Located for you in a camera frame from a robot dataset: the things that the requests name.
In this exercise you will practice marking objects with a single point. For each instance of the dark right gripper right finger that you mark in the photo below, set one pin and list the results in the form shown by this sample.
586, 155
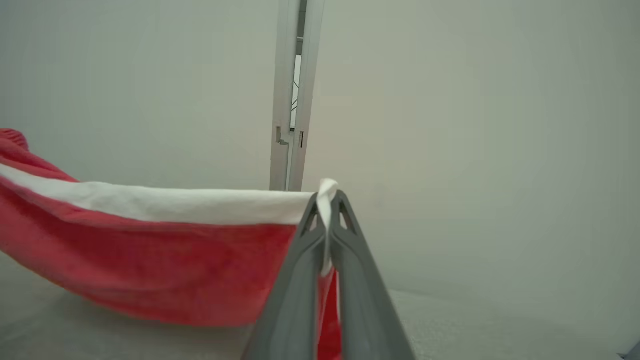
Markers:
365, 310

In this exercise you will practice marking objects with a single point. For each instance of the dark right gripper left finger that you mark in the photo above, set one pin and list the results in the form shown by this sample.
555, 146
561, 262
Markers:
295, 300

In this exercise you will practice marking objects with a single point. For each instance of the red white-sleeved jersey shirt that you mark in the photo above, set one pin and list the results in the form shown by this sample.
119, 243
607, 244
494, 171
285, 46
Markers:
150, 260

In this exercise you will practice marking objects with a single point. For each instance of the grey fabric sofa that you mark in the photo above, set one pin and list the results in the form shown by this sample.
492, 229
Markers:
475, 330

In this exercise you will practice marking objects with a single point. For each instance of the grey metal frame post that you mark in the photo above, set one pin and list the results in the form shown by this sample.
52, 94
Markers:
282, 75

